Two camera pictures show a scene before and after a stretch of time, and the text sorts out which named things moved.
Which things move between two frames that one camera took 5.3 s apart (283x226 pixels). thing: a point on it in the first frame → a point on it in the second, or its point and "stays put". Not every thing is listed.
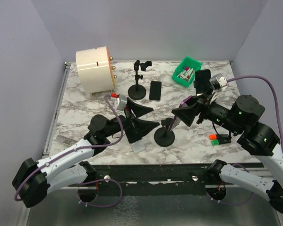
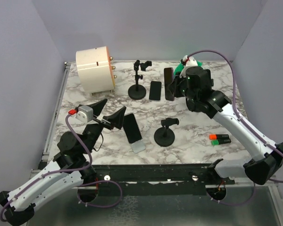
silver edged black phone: (154, 93) stays put
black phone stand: (163, 137) stays put
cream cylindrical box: (95, 69) stays put
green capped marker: (217, 142) stays put
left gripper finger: (138, 110) → (98, 107)
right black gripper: (187, 114) → (174, 86)
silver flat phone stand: (138, 146) stays put
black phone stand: (138, 92) stays put
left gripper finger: (137, 128) → (116, 119)
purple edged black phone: (188, 102) → (169, 79)
